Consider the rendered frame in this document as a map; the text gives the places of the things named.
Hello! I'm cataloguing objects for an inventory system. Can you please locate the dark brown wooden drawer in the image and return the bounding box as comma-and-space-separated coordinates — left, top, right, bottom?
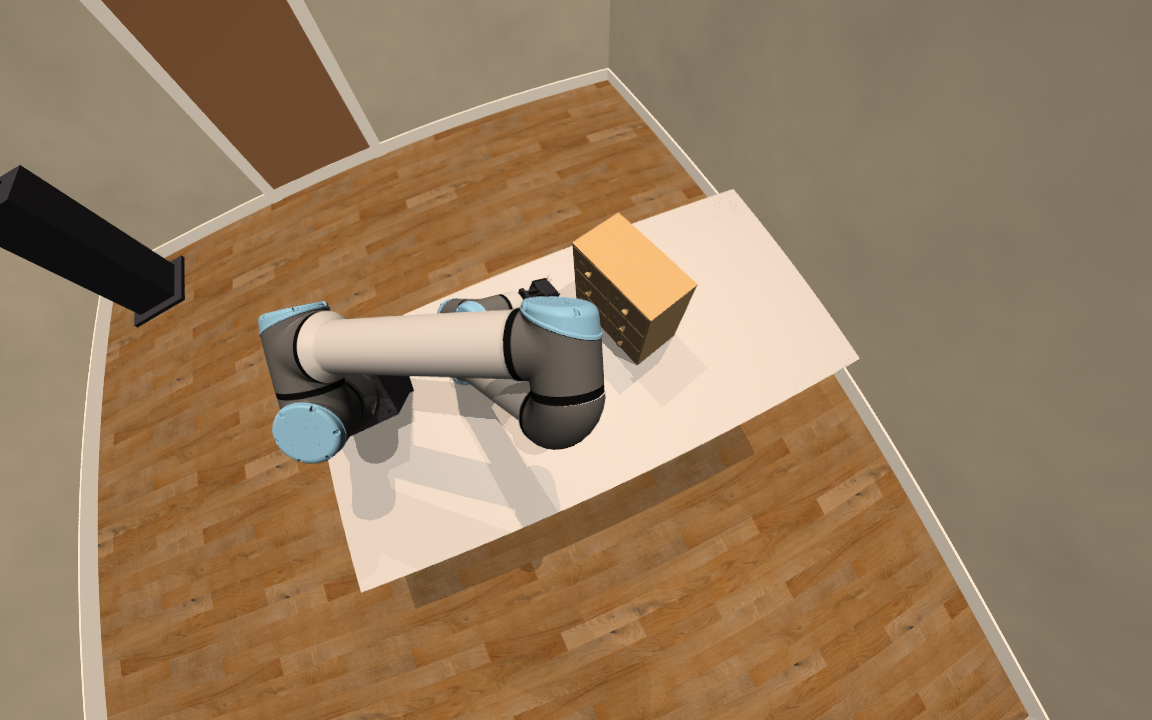
608, 302, 644, 351
607, 319, 639, 363
576, 268, 607, 314
574, 247, 609, 298
609, 283, 649, 336
577, 287, 606, 329

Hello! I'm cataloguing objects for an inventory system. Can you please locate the wooden chest of drawers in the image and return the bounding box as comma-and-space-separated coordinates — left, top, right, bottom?
573, 213, 697, 365

